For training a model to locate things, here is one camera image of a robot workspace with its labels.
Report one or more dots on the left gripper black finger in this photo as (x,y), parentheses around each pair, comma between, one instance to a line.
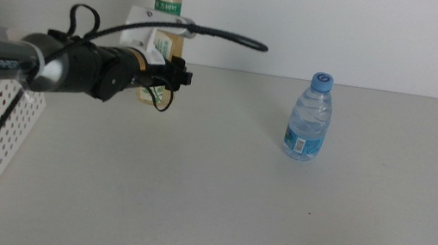
(181,75)

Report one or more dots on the clear water bottle blue cap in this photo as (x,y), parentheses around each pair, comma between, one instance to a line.
(307,122)

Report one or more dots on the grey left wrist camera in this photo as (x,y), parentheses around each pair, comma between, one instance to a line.
(189,31)

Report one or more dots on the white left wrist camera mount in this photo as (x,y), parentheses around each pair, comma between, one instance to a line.
(138,23)

